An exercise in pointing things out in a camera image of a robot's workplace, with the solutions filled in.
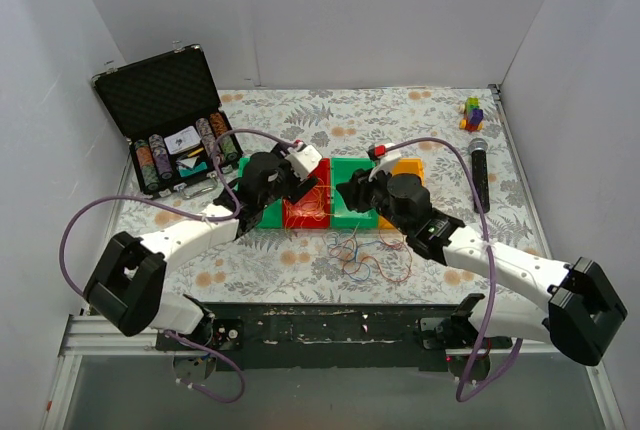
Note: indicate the black microphone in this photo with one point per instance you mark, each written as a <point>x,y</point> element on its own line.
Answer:
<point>478,153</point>

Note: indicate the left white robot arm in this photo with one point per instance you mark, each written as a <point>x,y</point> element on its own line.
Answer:
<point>126,286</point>

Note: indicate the red bin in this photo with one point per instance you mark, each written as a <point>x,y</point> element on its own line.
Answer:
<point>312,211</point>

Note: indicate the left green bin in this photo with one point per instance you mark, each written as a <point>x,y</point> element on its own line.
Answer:
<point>272,217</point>

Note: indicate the floral table mat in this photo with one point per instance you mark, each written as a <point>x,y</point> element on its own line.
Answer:
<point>362,266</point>

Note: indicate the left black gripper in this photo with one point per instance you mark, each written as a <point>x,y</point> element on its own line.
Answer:
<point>293,186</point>

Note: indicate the orange bin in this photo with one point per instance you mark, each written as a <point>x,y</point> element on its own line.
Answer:
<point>404,166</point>

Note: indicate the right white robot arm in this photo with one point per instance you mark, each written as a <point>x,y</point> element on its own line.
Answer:
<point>574,307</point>

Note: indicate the black poker chip case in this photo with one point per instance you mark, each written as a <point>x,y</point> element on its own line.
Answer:
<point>169,111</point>

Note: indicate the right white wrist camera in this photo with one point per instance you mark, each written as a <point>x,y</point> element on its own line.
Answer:
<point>384,156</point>

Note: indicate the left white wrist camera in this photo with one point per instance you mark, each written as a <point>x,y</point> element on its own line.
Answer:
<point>304,159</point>

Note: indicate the right green bin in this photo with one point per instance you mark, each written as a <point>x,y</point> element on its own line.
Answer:
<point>341,171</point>

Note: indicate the aluminium frame rail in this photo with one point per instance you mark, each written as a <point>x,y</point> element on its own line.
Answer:
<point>607,404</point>

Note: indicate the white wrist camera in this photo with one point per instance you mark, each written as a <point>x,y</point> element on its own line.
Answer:
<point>304,159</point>
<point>384,156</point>

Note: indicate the green bin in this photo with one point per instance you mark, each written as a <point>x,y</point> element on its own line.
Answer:
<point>272,217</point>
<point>341,171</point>

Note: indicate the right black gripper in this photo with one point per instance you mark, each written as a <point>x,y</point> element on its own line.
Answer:
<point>358,192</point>

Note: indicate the colourful toy block figure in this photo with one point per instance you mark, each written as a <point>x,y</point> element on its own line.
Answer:
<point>472,115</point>

